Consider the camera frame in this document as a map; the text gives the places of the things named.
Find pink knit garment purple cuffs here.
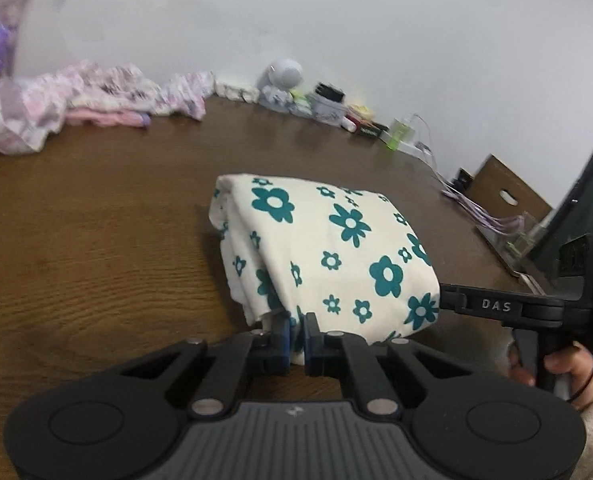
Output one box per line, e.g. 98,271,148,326
65,109,152,131

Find cream dress with green flowers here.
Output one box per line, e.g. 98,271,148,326
208,174,442,367

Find pink floral ruffled garment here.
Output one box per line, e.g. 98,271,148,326
36,60,216,122

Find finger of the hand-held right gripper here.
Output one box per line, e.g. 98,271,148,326
439,283,479,315

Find white power strip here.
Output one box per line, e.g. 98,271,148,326
400,140,433,159

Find grey printed tin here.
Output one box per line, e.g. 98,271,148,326
307,95,348,126

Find green white small packets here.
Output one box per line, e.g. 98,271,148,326
290,90,312,117

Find black charger adapter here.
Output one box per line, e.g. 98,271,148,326
315,81,348,104

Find green spray bottle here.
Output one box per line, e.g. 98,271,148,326
385,118,413,152

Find person's right hand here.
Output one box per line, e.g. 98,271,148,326
507,342,593,407

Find clear plastic stand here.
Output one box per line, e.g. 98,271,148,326
495,211,548,263

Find white robot-shaped speaker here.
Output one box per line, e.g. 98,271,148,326
258,58,305,112

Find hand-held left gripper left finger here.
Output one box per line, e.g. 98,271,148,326
119,311,293,418

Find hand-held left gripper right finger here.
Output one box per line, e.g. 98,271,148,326
302,312,474,418

